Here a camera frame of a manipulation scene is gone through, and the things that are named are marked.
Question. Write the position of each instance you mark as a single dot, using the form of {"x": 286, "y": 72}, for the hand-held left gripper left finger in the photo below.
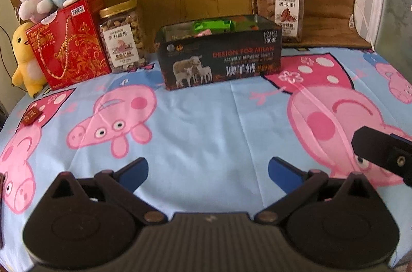
{"x": 135, "y": 169}

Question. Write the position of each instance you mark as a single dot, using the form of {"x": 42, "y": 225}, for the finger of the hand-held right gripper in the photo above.
{"x": 379, "y": 146}

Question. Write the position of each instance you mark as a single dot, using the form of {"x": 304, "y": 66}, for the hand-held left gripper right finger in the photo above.
{"x": 283, "y": 170}

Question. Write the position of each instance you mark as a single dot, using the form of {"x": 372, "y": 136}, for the black cardboard box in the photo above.
{"x": 225, "y": 63}

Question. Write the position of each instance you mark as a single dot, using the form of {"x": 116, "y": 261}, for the light green snack bag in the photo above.
{"x": 212, "y": 25}

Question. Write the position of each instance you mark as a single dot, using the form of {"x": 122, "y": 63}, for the cartoon pig printed blanket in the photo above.
{"x": 209, "y": 130}

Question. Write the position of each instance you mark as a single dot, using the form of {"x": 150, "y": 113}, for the small dark red packet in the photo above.
{"x": 31, "y": 117}

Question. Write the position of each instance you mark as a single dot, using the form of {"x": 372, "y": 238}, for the round nut jar gold lid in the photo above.
{"x": 122, "y": 40}

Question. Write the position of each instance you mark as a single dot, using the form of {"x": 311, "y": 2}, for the red gift box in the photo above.
{"x": 70, "y": 46}

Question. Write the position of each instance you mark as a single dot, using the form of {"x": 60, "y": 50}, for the yellow duck plush toy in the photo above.
{"x": 24, "y": 66}

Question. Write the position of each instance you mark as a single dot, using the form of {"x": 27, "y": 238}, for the square nut jar gold lid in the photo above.
{"x": 285, "y": 11}

